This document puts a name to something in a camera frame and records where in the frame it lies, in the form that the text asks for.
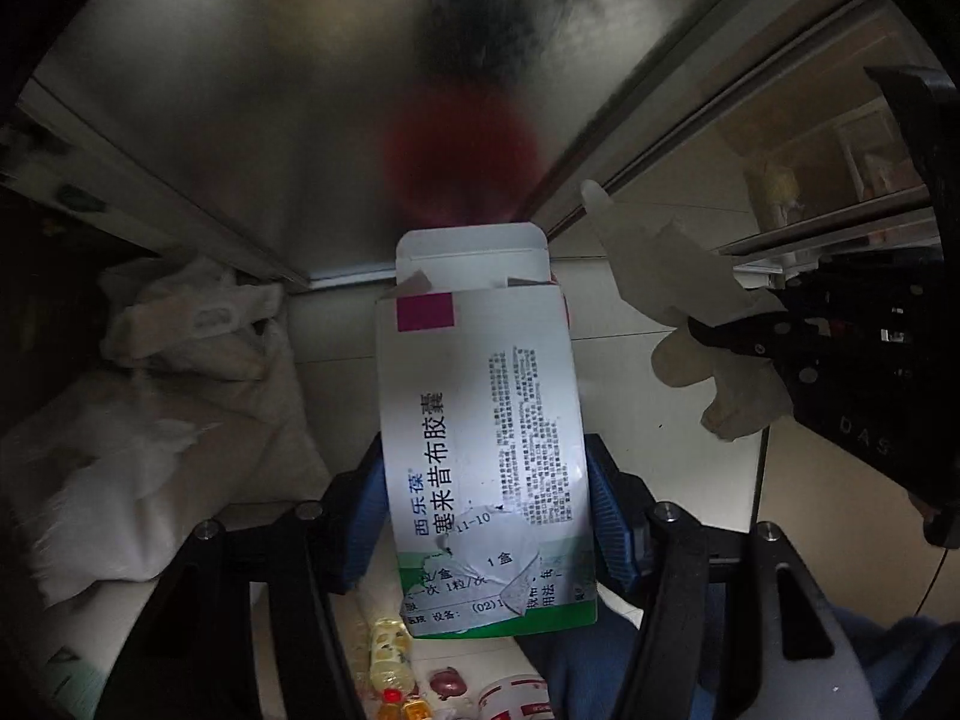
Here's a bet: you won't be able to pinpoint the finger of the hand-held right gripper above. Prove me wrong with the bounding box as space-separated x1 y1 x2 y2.
688 311 807 407
750 266 833 320

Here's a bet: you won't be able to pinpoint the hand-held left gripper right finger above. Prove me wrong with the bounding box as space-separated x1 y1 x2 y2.
585 433 878 720

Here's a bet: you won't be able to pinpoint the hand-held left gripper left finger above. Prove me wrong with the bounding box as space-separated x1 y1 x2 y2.
112 435 391 720

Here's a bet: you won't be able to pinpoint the white paper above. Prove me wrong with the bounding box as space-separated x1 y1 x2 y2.
581 180 796 442

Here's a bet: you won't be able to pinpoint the white medicine box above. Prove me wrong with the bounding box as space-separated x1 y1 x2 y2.
375 223 601 640

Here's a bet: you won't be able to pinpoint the yellow packet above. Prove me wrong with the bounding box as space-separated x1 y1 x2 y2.
746 165 800 233

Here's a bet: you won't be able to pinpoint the yellow patterned plastic bottle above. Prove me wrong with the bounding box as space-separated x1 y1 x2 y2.
366 615 415 691

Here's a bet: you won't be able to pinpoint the person's blue jeans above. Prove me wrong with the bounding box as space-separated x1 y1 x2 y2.
517 589 960 720

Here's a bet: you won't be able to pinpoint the red white paper cup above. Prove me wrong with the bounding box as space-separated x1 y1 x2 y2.
476 675 552 720

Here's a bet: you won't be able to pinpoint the translucent plastic bag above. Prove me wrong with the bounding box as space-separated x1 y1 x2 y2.
0 390 226 608

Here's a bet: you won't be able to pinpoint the white plastic bag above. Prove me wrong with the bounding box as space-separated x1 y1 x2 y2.
101 255 290 383

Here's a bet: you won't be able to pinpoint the pale green plastic item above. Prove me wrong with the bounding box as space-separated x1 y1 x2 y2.
45 649 102 702

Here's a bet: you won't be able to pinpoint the stainless steel cabinet door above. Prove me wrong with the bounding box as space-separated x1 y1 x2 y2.
22 0 751 293

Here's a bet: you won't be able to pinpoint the aluminium cabinet frame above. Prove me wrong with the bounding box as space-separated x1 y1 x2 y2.
517 0 878 241

